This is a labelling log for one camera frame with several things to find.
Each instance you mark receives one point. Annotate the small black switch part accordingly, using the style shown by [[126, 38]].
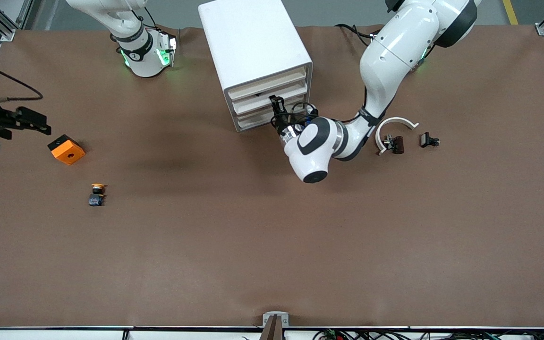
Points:
[[425, 140]]

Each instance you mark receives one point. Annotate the silver base connector box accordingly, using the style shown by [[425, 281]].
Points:
[[168, 49]]

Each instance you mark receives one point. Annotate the orange box with hole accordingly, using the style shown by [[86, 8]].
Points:
[[69, 153]]

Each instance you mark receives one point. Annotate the white drawer cabinet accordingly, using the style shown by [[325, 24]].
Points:
[[248, 42]]

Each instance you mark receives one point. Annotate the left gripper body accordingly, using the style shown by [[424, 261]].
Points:
[[281, 123]]

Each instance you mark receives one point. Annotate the grey metal table bracket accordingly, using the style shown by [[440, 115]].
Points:
[[267, 317]]

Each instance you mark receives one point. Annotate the yellow push button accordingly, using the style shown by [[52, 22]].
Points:
[[96, 191]]

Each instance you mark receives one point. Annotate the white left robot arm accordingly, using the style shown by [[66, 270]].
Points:
[[385, 56]]

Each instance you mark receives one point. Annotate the brown switch block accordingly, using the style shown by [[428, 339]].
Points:
[[398, 144]]

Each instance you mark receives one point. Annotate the brown table cover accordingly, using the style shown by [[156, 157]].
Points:
[[272, 236]]

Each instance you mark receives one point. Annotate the white table edge rail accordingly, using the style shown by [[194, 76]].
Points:
[[64, 334]]

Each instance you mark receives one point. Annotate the white plain cabinet drawer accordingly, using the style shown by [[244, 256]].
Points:
[[253, 98], [253, 121], [281, 79]]

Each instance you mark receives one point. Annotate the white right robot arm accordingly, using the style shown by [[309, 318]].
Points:
[[144, 61]]

